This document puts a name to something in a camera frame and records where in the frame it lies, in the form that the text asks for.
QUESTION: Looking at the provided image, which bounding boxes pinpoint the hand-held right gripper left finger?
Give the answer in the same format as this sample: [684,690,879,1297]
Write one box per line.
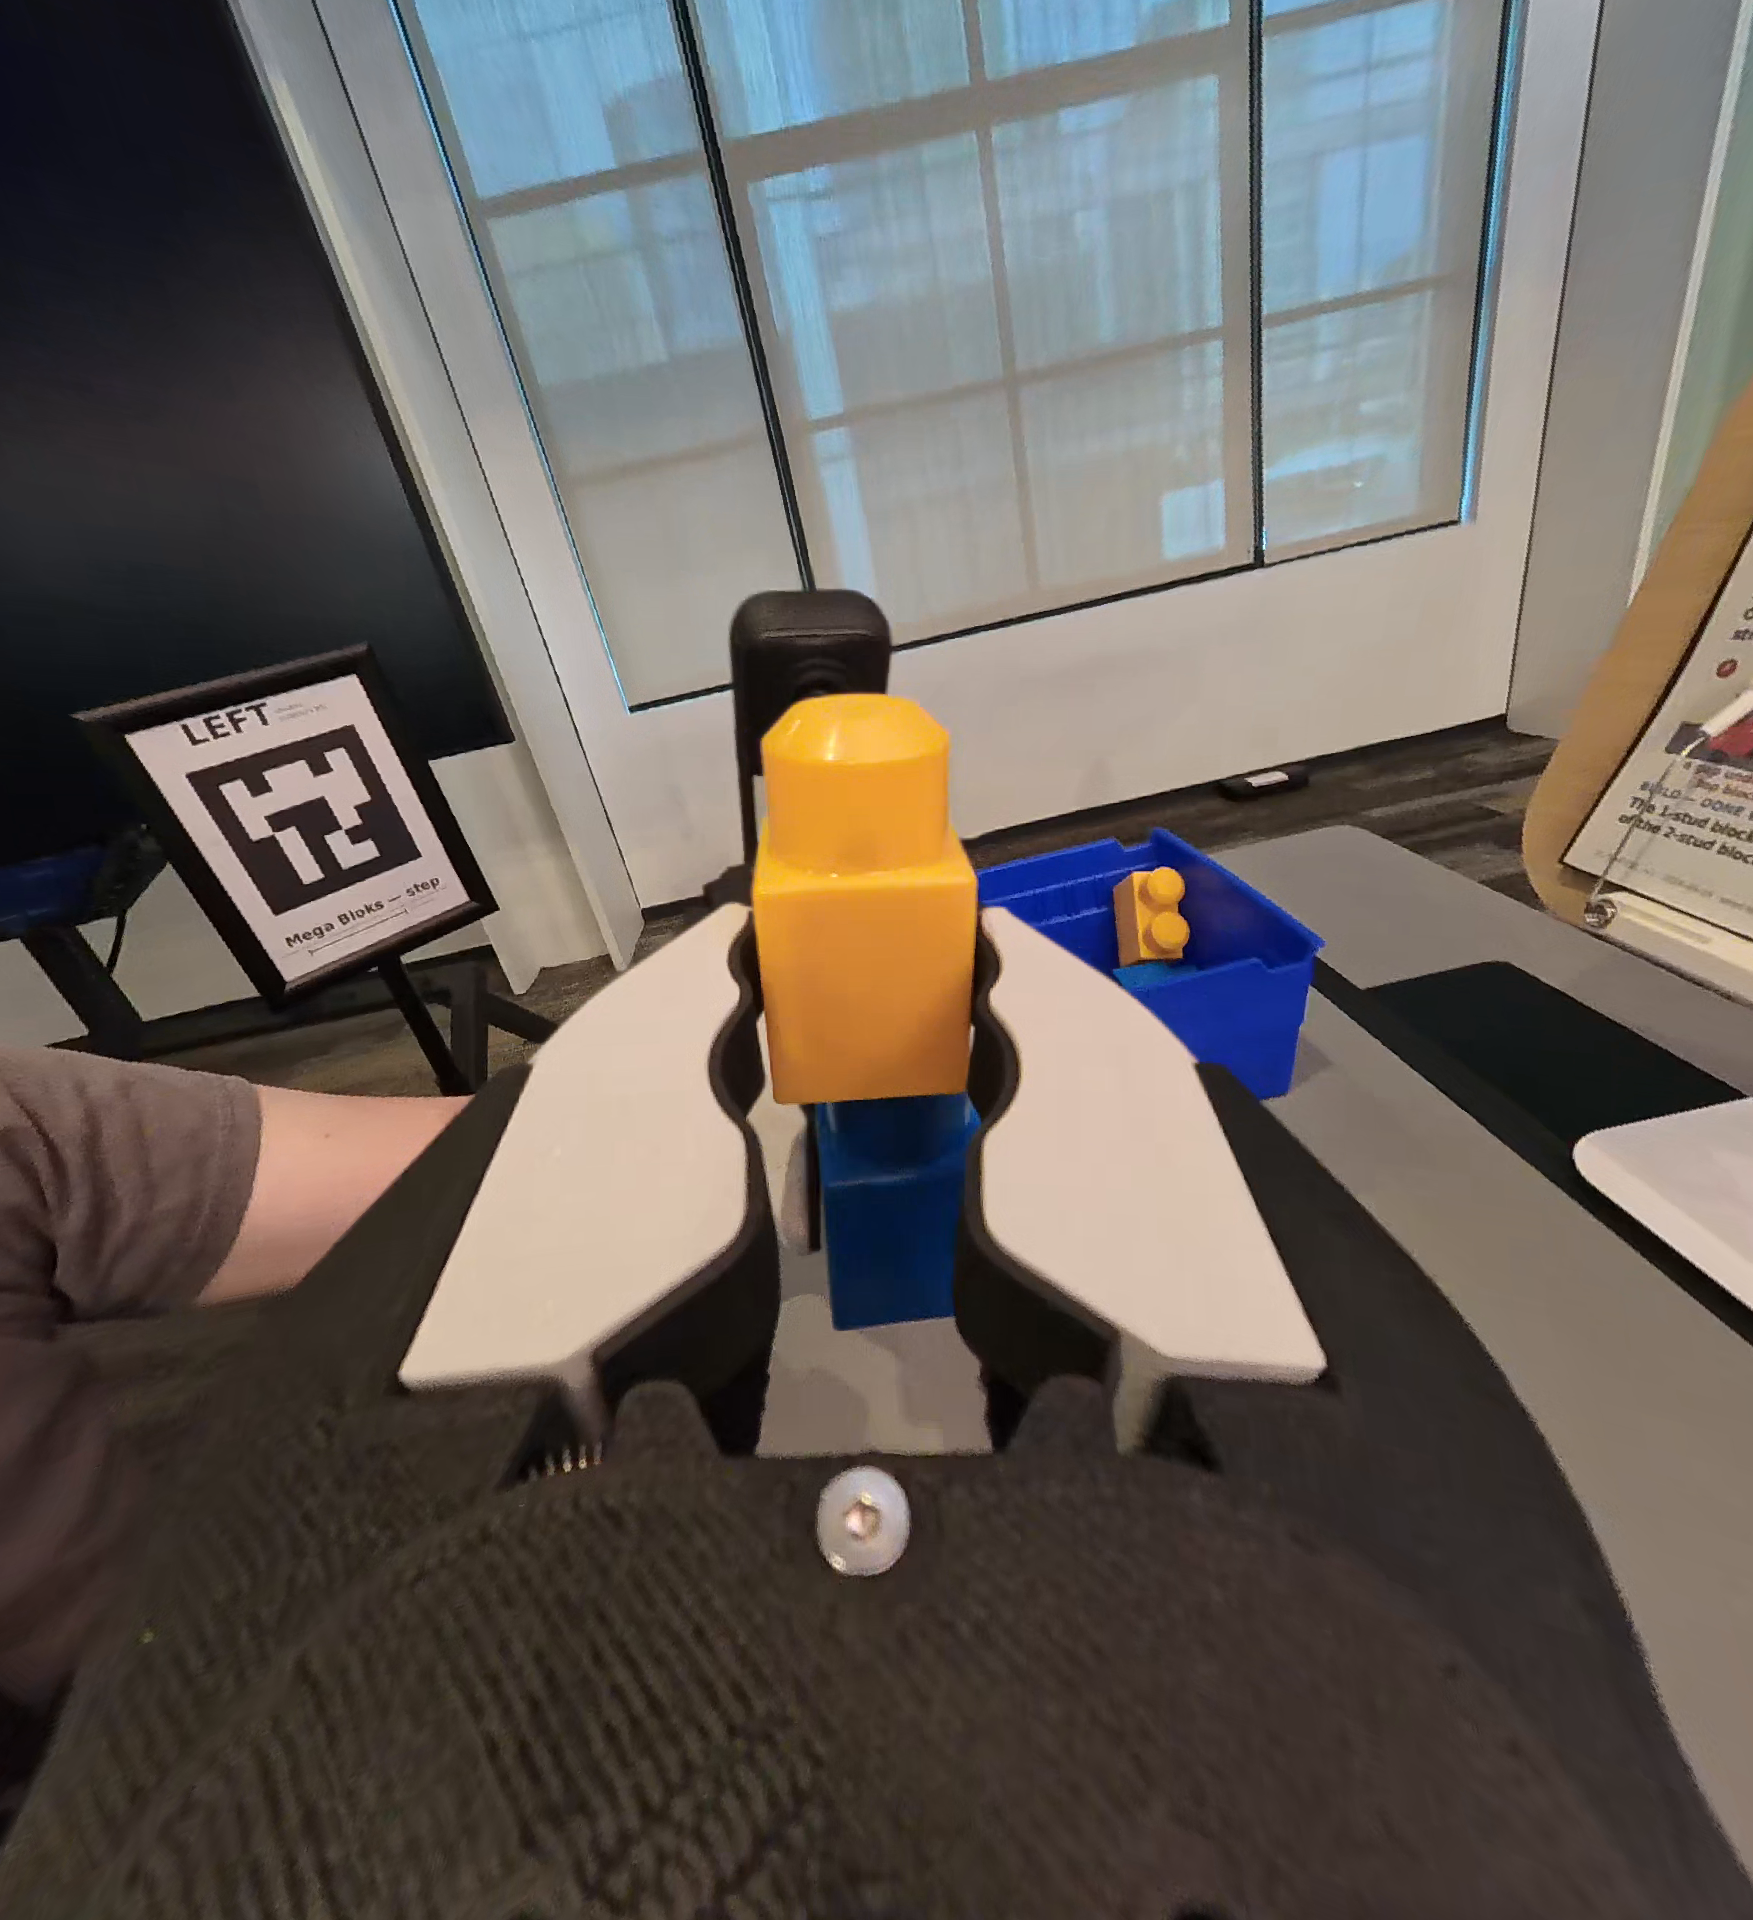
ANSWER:
[396,900,780,1440]

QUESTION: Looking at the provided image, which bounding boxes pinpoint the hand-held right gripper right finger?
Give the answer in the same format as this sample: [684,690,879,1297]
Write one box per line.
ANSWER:
[954,903,1330,1453]

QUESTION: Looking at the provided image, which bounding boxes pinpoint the blue plastic bin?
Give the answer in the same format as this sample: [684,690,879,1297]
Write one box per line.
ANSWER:
[971,831,1330,1109]

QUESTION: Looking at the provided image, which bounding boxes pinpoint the orange two-stud mega block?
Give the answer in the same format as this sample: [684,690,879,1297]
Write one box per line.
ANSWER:
[1109,870,1195,962]

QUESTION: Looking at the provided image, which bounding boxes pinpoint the black sign stand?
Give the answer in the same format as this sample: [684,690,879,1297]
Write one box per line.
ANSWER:
[0,838,563,1101]

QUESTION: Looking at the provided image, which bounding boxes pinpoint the framed tag sign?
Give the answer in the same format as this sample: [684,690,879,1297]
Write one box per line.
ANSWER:
[75,642,499,1012]

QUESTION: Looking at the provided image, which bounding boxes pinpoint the white stand base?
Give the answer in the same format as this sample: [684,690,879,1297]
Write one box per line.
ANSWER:
[1577,1036,1753,1410]

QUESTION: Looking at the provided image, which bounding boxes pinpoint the small blue box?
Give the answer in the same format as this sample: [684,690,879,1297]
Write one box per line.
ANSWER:
[0,841,111,947]

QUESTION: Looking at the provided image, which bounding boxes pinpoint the wooden instruction board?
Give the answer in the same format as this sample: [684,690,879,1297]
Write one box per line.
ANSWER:
[1521,296,1753,995]

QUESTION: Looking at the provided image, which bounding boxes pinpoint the black monitor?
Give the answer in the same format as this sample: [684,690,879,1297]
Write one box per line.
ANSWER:
[0,0,512,882]

